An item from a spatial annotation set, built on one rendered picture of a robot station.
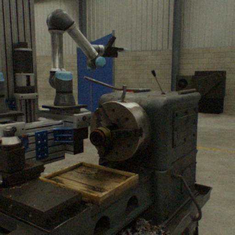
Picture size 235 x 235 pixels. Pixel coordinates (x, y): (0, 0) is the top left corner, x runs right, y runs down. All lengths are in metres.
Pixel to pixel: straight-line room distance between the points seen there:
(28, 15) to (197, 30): 10.25
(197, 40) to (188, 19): 0.94
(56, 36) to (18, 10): 0.29
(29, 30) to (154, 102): 0.98
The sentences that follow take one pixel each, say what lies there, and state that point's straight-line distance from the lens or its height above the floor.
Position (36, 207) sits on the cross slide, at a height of 0.97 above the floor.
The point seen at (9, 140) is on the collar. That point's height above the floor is 1.14.
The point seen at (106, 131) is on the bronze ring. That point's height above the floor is 1.10.
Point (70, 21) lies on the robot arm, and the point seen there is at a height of 1.72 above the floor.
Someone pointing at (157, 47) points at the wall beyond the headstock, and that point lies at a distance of 12.43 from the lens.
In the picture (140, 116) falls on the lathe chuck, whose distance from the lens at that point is 1.38.
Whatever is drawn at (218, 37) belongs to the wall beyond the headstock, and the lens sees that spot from 11.67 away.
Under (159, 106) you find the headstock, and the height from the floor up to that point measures 1.21.
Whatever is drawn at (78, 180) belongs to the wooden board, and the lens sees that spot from 1.34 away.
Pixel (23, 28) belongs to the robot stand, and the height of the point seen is 1.66.
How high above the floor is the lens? 1.37
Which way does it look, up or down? 8 degrees down
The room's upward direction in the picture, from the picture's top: straight up
